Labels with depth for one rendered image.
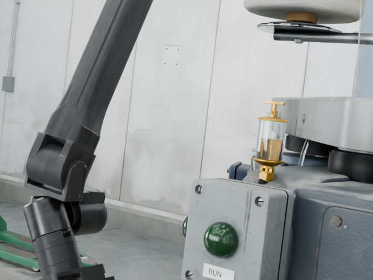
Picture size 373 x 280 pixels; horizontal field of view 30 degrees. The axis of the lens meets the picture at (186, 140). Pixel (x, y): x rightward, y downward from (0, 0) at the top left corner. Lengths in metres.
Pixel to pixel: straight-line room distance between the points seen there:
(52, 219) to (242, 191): 0.45
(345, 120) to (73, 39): 7.47
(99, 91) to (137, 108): 6.42
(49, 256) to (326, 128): 0.42
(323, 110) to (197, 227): 0.25
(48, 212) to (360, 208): 0.51
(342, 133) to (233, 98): 6.00
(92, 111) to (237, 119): 5.72
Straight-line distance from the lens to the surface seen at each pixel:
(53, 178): 0.95
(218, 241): 0.56
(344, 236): 0.58
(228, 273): 0.57
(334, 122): 0.73
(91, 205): 1.03
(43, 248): 0.96
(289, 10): 0.96
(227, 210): 0.57
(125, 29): 1.00
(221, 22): 6.87
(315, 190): 0.59
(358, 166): 0.69
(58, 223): 0.97
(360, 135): 0.69
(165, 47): 7.23
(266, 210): 0.55
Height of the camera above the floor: 1.39
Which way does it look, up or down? 3 degrees down
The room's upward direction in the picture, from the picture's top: 6 degrees clockwise
